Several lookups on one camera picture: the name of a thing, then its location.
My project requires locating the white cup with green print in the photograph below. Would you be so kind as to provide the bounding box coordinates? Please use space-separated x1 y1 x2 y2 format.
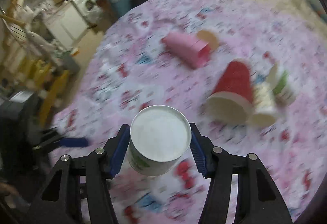
127 105 192 177

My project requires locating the blue bin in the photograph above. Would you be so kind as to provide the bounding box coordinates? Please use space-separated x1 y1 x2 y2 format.
107 0 132 18

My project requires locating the red cup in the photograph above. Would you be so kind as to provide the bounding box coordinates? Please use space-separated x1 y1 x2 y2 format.
206 60 254 124

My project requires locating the pink printed blanket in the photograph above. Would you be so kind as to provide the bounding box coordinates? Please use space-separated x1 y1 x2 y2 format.
48 0 327 224

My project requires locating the white cabinet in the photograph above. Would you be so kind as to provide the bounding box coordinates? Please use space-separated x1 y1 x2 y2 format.
43 4 88 47

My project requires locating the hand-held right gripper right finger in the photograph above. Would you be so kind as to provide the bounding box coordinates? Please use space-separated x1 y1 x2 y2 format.
189 123 294 224

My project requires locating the green and white cup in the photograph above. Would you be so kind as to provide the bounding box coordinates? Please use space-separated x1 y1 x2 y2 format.
267 63 295 104

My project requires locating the cream striped cup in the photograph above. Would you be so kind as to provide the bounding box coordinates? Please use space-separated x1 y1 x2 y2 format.
249 82 278 127

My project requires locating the pink cup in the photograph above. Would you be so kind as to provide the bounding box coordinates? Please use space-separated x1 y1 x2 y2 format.
161 32 210 69

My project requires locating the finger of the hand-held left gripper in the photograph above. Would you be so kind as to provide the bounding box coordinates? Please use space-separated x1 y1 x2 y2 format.
33 127 89 151

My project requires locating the tan cup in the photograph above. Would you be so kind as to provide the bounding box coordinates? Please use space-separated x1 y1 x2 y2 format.
197 30 219 50

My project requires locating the white washing machine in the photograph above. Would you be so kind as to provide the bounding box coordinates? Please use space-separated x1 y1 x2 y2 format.
73 0 103 23

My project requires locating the yellow wooden frame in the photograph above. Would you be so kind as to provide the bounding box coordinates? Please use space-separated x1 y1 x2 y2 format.
26 58 70 125

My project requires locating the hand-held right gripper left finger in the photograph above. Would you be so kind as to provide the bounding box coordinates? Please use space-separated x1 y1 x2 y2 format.
27 124 131 224

